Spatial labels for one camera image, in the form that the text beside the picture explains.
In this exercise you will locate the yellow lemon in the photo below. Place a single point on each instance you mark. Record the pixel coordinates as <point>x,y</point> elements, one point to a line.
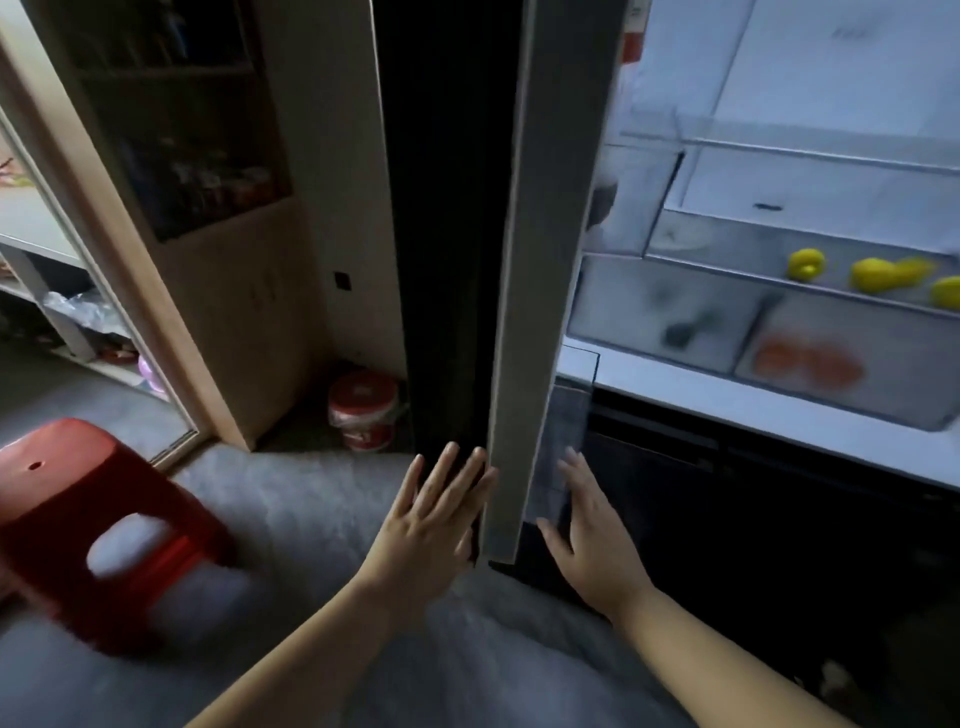
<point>947,294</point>
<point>919,271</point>
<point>806,265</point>
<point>872,276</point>

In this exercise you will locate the person's left forearm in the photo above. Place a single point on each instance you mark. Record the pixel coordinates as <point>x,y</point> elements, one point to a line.
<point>300,675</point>

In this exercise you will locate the crisper drawer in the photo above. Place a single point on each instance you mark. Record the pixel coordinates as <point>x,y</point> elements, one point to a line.
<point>637,315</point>
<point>900,375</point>

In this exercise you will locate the black wall socket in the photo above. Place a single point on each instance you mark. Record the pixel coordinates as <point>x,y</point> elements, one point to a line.
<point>342,280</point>

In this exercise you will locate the glass refrigerator shelf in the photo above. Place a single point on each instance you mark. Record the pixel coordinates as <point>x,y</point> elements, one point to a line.
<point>787,146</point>
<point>750,247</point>

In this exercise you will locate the row of red food tubs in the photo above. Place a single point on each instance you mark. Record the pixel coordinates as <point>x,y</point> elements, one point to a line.
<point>217,184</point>

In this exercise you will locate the red plastic stool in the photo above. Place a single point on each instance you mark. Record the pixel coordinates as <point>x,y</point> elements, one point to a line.
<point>60,480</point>

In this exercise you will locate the clear round plate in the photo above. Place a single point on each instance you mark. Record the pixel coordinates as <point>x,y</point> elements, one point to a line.
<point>686,238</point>

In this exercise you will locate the purple plastic basin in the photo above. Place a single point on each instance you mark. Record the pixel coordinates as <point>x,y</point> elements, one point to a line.
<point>152,375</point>

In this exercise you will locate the black refrigerator body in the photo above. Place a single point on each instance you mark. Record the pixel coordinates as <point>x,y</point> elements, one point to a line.
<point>750,525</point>

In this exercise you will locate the white kitchen counter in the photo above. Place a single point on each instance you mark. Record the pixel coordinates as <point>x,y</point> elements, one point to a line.
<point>37,225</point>

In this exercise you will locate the clear door bin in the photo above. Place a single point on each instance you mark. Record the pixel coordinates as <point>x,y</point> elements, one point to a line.
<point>562,435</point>
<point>637,210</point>

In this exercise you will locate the person's left hand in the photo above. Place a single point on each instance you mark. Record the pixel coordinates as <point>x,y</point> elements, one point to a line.
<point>427,547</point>

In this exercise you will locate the orange fruit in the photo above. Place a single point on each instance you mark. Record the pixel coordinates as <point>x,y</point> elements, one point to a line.
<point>836,367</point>
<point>780,358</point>

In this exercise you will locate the fridge door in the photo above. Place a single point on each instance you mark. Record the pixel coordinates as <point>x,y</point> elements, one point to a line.
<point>555,225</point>

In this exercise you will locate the beige wooden shelf cabinet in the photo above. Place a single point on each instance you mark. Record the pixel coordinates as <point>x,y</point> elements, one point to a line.
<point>247,315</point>

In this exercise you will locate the person's right forearm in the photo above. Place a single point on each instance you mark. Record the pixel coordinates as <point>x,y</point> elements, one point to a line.
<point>712,675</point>

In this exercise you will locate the person's right hand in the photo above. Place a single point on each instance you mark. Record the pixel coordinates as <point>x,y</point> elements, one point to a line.
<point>600,555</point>

